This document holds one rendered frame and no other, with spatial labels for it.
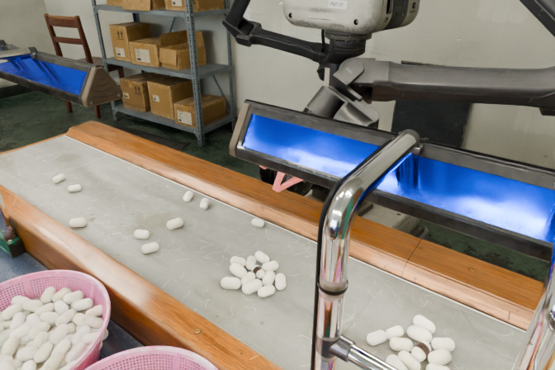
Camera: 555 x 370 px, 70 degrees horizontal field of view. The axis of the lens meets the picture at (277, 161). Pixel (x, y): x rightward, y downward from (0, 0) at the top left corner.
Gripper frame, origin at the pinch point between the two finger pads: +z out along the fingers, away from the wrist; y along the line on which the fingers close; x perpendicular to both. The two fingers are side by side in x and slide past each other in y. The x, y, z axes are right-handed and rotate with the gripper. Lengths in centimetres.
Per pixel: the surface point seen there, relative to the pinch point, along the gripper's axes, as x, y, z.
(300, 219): -15.7, 4.6, 6.3
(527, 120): -161, 95, -80
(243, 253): -6.0, -0.9, 17.2
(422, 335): -22.0, -30.4, 1.5
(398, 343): -18.7, -30.5, 4.3
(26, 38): 97, 442, 124
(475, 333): -30.7, -31.1, -3.2
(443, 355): -22.5, -34.3, 1.0
